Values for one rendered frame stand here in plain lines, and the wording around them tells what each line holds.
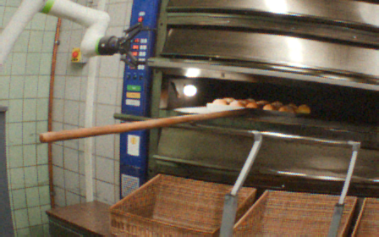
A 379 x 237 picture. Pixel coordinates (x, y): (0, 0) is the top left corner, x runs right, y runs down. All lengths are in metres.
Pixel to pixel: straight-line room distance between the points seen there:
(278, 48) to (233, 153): 0.57
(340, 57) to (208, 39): 0.75
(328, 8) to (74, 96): 1.69
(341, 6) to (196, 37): 0.87
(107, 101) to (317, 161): 1.27
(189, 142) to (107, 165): 0.56
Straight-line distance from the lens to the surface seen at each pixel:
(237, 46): 2.50
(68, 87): 3.13
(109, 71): 2.90
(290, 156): 2.41
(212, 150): 2.56
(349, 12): 2.34
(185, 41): 2.63
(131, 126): 1.75
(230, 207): 1.89
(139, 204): 2.55
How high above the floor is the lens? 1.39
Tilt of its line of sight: 4 degrees down
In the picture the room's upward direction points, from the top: 4 degrees clockwise
